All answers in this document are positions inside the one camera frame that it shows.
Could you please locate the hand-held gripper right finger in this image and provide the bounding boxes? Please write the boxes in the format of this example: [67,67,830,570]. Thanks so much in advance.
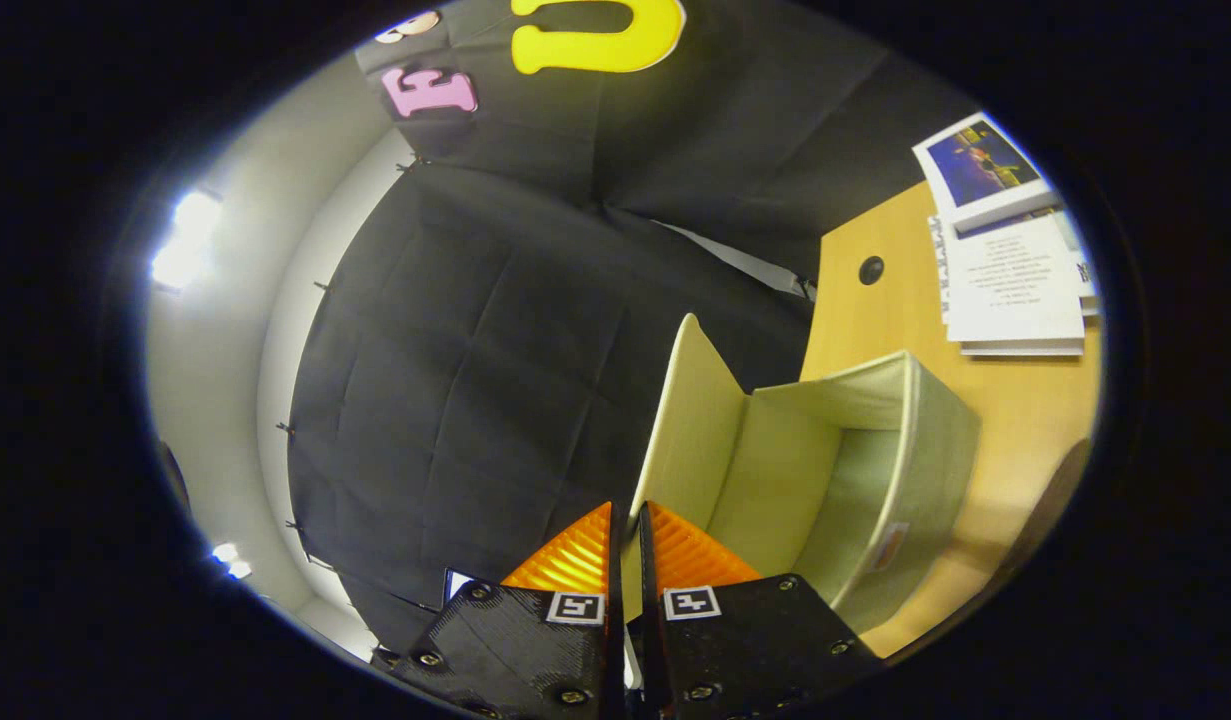
[630,501,886,720]

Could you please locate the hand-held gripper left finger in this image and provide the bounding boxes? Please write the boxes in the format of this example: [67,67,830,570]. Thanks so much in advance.
[390,502,626,720]

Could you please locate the green fabric storage box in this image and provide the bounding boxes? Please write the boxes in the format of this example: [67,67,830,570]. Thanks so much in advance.
[620,313,983,633]

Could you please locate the brown fuzzy shoe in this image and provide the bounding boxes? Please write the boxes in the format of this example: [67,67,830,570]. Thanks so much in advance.
[995,437,1093,591]

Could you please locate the white text cover book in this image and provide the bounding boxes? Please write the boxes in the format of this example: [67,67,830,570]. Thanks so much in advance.
[930,212,1088,358]

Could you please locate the blue picture cover book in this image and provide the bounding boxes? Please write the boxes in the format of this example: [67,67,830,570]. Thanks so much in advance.
[912,112,1064,233]

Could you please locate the large ceiling light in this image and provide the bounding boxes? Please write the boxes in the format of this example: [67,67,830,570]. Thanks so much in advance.
[150,188,224,293]

